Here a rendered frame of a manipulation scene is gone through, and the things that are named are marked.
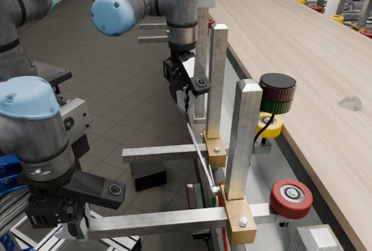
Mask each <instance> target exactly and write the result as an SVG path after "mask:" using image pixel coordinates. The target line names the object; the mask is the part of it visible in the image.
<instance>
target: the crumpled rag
mask: <svg viewBox="0 0 372 251"><path fill-rule="evenodd" d="M336 103H337V104H338V105H339V106H341V107H348V108H350V110H351V111H355V110H360V109H361V108H362V107H361V106H360V105H361V104H362V102H361V101H360V100H359V98H358V97H357V96H356V95H354V96H352V97H349V96H346V97H344V99H343V100H341V101H336Z"/></svg>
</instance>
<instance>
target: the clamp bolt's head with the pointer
mask: <svg viewBox="0 0 372 251"><path fill-rule="evenodd" d="M216 189H217V196H218V204H219V207H221V205H220V197H219V196H220V188H219V185H217V186H216ZM210 194H211V196H212V195H213V193H212V188H210ZM222 234H223V242H224V249H225V251H226V242H225V234H224V228H222Z"/></svg>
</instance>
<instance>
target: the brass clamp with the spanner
mask: <svg viewBox="0 0 372 251"><path fill-rule="evenodd" d="M218 185H219V188H220V196H219V197H220V205H221V207H225V210H226V215H227V218H228V221H227V226H226V231H227V234H228V239H229V243H230V245H239V244H250V243H254V240H255V236H256V232H257V228H256V224H255V221H254V218H253V216H252V213H251V210H250V207H249V204H248V201H247V199H246V196H245V193H244V199H233V200H228V199H227V196H226V193H225V189H224V185H225V179H224V180H222V181H221V182H220V183H219V184H218ZM240 217H246V218H247V220H248V223H249V225H248V227H247V228H241V227H239V226H238V223H237V222H238V220H239V219H240Z"/></svg>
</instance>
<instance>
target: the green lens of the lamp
mask: <svg viewBox="0 0 372 251"><path fill-rule="evenodd" d="M292 102H293V99H291V100H290V101H288V102H284V103H275V102H271V101H268V100H265V99H264V98H262V99H261V105H260V110H262V111H264V112H266V113H269V114H276V115H280V114H285V113H287V112H289V111H290V109H291V106H292Z"/></svg>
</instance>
